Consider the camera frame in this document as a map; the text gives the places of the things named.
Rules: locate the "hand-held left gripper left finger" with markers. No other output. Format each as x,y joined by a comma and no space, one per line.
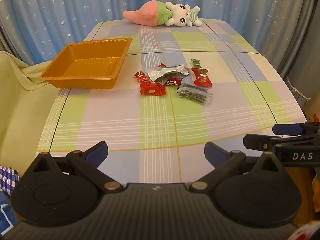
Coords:
96,153

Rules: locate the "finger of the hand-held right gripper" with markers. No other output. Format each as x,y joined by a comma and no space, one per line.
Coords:
257,141
287,129

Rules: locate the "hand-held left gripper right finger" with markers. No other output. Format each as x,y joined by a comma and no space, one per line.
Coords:
213,153

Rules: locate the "clear seaweed packet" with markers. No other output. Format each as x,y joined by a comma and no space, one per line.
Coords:
195,94

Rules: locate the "large red packet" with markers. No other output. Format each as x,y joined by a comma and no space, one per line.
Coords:
201,77

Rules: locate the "red packet with white print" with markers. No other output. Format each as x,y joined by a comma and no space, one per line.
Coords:
173,82

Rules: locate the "red square packet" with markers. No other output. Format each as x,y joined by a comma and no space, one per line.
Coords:
152,88

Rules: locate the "orange plastic tray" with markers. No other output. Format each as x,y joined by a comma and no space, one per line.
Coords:
85,65

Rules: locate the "green candy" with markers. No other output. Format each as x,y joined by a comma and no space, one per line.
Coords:
196,63

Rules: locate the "silver foil packet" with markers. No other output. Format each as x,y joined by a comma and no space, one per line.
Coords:
165,72

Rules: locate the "small red white candy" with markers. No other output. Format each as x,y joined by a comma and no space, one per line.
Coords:
162,65

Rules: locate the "orange object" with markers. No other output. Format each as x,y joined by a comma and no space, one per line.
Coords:
314,118

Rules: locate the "checked pastel tablecloth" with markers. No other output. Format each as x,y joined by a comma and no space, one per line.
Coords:
160,120

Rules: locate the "grey curtain with lace trim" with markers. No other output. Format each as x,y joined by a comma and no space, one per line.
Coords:
300,62

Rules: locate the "red printed cloth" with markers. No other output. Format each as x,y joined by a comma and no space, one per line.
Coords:
307,232

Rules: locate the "light green cloth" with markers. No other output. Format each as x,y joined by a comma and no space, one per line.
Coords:
20,110

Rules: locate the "blue checked cloth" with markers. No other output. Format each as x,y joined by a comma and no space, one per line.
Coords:
7,180

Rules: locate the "blue starry curtain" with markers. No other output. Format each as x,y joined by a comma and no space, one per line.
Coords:
75,5

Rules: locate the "rabbit carrot plush toy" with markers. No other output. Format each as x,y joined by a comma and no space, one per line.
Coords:
150,12

